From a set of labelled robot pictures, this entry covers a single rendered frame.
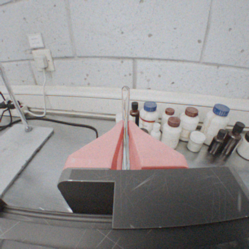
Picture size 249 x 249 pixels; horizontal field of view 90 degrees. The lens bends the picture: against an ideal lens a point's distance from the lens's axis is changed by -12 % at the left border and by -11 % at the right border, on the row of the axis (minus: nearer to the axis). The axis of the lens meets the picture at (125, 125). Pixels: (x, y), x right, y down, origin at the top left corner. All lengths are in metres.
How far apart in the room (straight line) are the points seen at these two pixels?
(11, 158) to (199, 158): 0.58
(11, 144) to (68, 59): 0.38
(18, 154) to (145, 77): 0.50
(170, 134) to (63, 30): 0.50
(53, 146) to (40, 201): 0.19
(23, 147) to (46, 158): 0.10
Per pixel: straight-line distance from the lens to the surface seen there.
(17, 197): 0.45
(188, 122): 0.46
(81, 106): 0.61
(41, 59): 0.64
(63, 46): 0.61
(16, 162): 0.52
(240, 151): 0.55
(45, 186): 0.43
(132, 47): 0.52
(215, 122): 0.48
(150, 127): 0.46
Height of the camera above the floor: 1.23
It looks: 37 degrees down
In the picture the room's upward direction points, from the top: 1 degrees counter-clockwise
